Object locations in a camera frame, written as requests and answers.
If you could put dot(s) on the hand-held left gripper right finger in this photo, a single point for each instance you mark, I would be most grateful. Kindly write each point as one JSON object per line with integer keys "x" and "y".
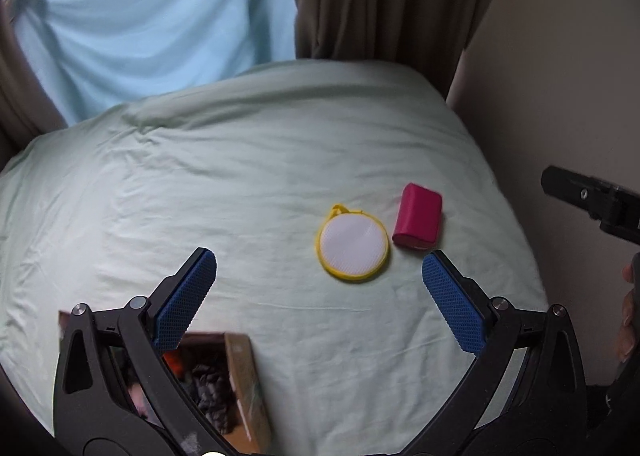
{"x": 452, "y": 306}

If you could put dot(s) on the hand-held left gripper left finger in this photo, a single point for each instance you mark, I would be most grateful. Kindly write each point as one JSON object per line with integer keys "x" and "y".
{"x": 185, "y": 303}

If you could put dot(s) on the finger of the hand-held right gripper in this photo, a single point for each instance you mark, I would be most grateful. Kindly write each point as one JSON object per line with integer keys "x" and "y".
{"x": 567, "y": 188}

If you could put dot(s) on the orange plush toy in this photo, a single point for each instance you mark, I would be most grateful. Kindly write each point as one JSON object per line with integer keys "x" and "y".
{"x": 172, "y": 363}

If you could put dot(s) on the black white patterned scrunchie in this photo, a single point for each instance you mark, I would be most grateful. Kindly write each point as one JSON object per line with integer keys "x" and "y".
{"x": 212, "y": 391}

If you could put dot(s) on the magenta pouch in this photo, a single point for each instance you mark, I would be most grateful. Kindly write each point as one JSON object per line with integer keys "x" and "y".
{"x": 418, "y": 215}

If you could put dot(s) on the cardboard box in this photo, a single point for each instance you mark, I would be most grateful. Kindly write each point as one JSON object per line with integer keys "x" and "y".
{"x": 247, "y": 386}

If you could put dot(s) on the yellow rimmed white round pad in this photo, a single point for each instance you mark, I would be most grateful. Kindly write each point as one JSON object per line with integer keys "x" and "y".
{"x": 354, "y": 247}

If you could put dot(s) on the person's right hand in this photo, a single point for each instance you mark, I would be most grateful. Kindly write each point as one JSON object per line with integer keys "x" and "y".
{"x": 631, "y": 316}

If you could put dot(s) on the bed with pale green sheet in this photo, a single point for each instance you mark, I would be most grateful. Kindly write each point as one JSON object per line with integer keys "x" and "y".
{"x": 225, "y": 176}

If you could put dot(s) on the brown curtain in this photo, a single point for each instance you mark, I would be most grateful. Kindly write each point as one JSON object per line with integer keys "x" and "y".
{"x": 390, "y": 1}
{"x": 25, "y": 101}

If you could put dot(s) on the light blue hanging cloth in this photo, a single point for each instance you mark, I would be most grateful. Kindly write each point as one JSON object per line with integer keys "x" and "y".
{"x": 150, "y": 21}

